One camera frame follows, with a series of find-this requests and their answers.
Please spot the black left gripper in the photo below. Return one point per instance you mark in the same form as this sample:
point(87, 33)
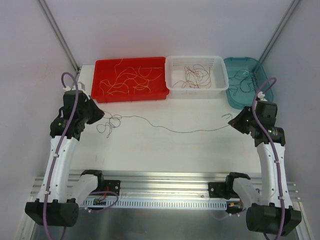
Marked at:
point(92, 111)

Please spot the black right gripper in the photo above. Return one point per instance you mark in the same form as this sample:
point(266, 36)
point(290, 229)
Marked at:
point(240, 122)

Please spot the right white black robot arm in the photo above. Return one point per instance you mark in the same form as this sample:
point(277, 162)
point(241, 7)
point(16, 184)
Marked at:
point(269, 210)

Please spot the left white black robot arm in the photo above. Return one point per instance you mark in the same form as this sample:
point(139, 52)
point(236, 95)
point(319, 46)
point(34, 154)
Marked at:
point(55, 205)

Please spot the teal transparent plastic tray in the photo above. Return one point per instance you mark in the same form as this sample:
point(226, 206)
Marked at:
point(245, 76)

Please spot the red plastic tray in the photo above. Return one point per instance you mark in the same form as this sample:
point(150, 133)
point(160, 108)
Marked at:
point(129, 80)

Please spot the white perforated plastic basket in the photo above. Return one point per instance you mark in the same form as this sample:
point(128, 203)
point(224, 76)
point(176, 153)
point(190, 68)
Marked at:
point(195, 77)

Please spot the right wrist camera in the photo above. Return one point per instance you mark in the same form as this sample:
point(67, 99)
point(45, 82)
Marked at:
point(261, 96)

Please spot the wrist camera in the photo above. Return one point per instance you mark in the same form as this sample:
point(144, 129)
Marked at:
point(261, 96)
point(81, 87)

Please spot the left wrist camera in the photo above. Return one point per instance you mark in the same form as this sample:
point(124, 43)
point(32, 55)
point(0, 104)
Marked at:
point(81, 87)

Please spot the aluminium extrusion rail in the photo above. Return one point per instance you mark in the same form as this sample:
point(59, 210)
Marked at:
point(165, 185)

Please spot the right aluminium frame post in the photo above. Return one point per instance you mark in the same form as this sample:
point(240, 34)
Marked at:
point(279, 29)

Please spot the aluminium frame post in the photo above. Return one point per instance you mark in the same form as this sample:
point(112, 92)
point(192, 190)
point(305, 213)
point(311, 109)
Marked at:
point(279, 29)
point(58, 34)

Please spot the white slotted cable duct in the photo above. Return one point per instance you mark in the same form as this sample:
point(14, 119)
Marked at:
point(176, 204)

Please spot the left aluminium frame post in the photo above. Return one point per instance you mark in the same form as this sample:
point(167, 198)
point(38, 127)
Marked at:
point(58, 34)

